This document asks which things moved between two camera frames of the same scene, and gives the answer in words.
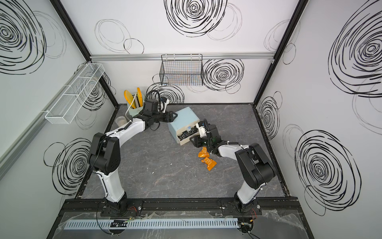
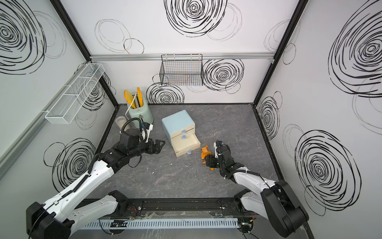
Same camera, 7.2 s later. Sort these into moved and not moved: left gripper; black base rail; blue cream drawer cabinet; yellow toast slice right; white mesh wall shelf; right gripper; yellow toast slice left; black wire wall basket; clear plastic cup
Moved: left gripper; right gripper; blue cream drawer cabinet
Not moved: black base rail; black wire wall basket; yellow toast slice right; yellow toast slice left; clear plastic cup; white mesh wall shelf
